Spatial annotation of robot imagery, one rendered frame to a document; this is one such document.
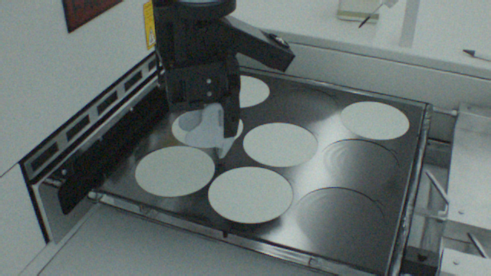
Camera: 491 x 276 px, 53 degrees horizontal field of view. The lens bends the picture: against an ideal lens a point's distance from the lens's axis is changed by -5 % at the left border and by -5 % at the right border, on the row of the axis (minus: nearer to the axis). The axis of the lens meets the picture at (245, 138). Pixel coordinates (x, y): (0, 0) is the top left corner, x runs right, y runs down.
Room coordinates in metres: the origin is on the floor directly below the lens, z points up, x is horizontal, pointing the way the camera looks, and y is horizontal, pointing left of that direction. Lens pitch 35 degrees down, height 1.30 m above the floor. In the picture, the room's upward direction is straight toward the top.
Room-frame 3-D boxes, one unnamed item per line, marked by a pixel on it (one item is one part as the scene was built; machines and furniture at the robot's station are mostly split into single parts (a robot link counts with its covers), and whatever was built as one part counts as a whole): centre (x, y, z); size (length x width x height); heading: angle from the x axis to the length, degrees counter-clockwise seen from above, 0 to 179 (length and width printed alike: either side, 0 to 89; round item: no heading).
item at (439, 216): (0.43, -0.21, 0.89); 0.05 x 0.01 x 0.01; 68
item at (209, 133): (0.50, 0.04, 0.95); 0.06 x 0.03 x 0.09; 109
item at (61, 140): (0.63, 0.16, 0.96); 0.44 x 0.01 x 0.02; 158
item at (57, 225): (0.62, 0.15, 0.89); 0.44 x 0.02 x 0.10; 158
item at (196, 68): (0.51, 0.05, 1.06); 0.09 x 0.08 x 0.12; 109
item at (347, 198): (0.56, -0.05, 0.90); 0.34 x 0.34 x 0.01; 68
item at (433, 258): (0.35, -0.18, 0.90); 0.04 x 0.02 x 0.03; 68
